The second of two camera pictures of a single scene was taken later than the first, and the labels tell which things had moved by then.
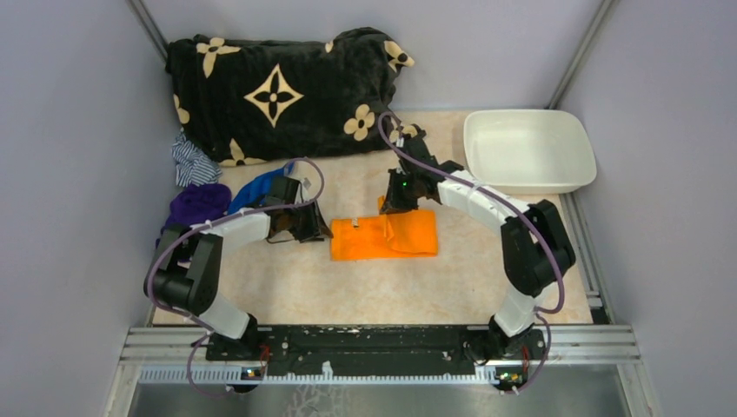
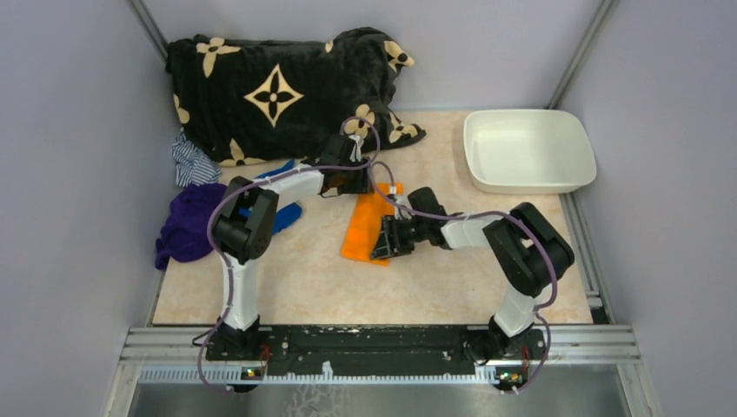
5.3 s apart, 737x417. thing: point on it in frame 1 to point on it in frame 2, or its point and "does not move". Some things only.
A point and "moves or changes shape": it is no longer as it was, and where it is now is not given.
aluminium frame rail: [563, 345] does not move
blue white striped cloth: [192, 167] does not move
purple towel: [196, 204] does not move
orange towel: [409, 234] moves or changes shape
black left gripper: [316, 228] to [361, 184]
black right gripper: [393, 203] to [389, 243]
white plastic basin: [528, 151] does not move
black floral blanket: [248, 101] does not move
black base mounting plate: [376, 350] does not move
